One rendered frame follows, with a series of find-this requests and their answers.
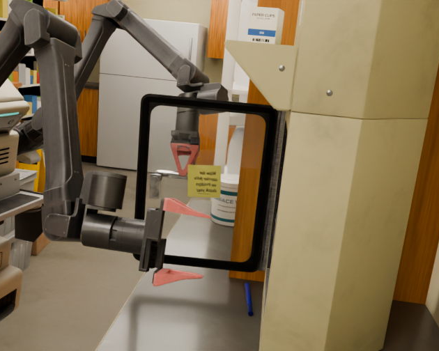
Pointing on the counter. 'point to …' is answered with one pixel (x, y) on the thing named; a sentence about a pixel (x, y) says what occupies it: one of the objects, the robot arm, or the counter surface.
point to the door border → (260, 174)
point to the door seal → (262, 180)
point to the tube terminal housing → (350, 170)
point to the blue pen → (249, 299)
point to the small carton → (265, 25)
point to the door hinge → (272, 190)
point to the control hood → (268, 69)
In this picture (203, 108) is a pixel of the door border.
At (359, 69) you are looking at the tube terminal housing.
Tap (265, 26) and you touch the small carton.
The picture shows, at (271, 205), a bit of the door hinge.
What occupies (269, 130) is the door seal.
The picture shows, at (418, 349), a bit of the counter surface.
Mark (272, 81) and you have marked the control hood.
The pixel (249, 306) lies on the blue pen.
